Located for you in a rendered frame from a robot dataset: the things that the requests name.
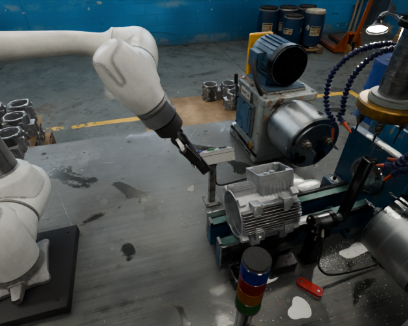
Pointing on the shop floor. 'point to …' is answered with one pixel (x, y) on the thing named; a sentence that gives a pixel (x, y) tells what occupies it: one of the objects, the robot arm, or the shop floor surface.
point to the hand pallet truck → (345, 44)
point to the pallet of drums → (294, 24)
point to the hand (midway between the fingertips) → (201, 164)
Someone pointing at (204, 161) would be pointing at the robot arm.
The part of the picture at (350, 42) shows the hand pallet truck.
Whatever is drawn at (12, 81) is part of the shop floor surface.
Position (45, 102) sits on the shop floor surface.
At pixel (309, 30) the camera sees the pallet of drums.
